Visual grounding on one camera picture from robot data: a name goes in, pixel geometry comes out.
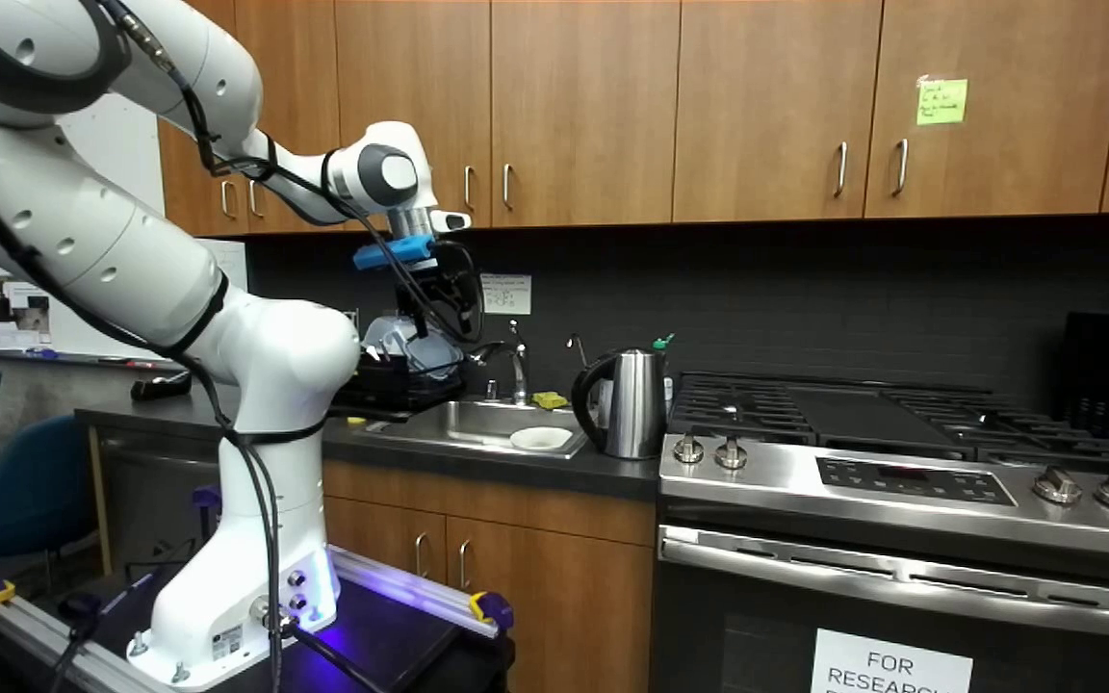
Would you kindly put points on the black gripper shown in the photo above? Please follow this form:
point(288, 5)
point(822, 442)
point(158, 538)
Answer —
point(406, 357)

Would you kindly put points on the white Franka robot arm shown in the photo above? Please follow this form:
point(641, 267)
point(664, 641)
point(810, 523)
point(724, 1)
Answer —
point(94, 245)

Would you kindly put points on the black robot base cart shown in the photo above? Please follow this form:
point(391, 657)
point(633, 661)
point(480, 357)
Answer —
point(387, 628)

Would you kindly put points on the stainless steel sink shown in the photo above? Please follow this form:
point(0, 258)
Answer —
point(480, 420)

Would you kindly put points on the chrome sink faucet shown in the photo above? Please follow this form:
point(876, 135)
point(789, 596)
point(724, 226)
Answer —
point(515, 370)

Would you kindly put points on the yellow green sponge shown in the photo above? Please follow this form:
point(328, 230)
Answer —
point(554, 403)

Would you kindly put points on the white bowl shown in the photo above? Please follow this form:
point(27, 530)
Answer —
point(539, 442)

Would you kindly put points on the wooden lower cabinets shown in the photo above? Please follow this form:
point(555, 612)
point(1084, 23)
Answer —
point(539, 565)

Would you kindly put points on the wooden cabinets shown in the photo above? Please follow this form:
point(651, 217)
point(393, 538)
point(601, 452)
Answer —
point(539, 565)
point(771, 103)

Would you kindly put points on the green capped soap bottle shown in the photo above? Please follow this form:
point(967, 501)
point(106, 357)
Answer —
point(664, 347)

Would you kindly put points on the teal office chair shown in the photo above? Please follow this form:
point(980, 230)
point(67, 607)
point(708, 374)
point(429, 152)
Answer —
point(17, 494)

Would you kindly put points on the wooden upper cabinets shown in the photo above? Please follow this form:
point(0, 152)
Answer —
point(771, 103)

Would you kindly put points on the stainless steel gas stove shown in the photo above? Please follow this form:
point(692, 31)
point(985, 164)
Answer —
point(916, 524)

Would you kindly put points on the white paper research sign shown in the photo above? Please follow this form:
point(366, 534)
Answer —
point(886, 662)

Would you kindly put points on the yellow green sticky note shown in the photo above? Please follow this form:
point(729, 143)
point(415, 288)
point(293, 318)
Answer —
point(941, 103)

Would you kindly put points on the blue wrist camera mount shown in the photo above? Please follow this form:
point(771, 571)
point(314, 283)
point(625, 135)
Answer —
point(393, 252)

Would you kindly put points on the white paper wall notice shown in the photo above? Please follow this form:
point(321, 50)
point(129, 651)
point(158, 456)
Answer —
point(505, 293)

